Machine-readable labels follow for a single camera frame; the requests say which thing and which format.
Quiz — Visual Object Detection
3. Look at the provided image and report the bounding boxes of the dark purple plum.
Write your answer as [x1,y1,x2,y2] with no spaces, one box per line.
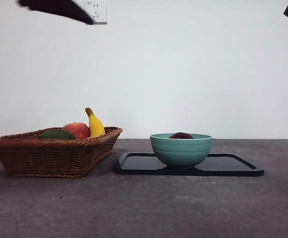
[169,132,194,139]

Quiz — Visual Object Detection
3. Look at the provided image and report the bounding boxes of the teal ribbed bowl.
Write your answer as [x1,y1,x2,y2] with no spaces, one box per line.
[150,133,214,170]

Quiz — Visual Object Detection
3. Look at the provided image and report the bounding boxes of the red apple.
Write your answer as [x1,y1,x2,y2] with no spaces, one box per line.
[62,122,90,140]

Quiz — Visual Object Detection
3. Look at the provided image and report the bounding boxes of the yellow banana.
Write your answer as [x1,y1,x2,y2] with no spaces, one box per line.
[85,107,106,138]

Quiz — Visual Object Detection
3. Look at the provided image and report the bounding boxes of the green fruit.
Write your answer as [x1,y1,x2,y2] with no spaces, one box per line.
[38,128,77,140]

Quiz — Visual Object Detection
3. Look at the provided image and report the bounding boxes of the brown wicker basket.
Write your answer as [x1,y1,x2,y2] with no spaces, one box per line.
[0,126,123,179]

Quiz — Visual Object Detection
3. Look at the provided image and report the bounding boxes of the black rectangular tray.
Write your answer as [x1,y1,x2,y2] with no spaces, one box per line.
[113,152,265,177]

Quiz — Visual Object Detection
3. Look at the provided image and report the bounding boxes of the white wall socket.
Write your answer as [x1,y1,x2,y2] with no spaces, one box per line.
[83,0,108,25]

